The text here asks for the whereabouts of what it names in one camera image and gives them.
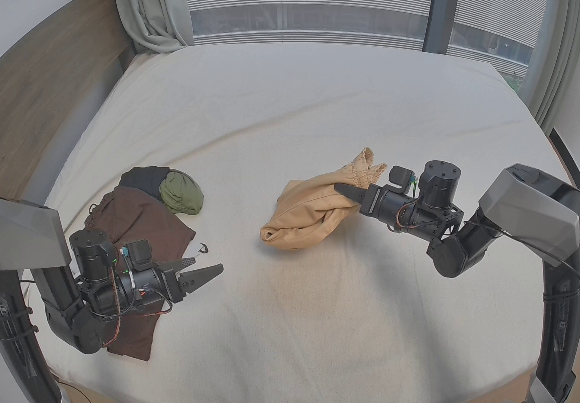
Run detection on brown shorts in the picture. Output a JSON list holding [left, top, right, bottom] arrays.
[[83, 186, 196, 362]]

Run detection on bed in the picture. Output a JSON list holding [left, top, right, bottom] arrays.
[[0, 0, 574, 403]]

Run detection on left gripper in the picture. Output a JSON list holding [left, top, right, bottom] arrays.
[[119, 257, 224, 309]]

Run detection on black garment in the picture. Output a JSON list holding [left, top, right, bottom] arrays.
[[120, 167, 170, 202]]

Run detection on green garment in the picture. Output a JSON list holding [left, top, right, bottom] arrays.
[[159, 170, 205, 215]]

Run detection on tan shorts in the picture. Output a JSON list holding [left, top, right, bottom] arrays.
[[259, 147, 389, 252]]

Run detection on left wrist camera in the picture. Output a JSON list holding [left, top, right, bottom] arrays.
[[121, 240, 153, 273]]

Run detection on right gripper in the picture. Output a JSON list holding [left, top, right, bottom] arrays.
[[359, 183, 418, 228]]

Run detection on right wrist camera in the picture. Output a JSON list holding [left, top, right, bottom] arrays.
[[387, 165, 416, 194]]

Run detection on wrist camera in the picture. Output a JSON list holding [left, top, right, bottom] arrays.
[[387, 165, 416, 194], [121, 240, 153, 273]]

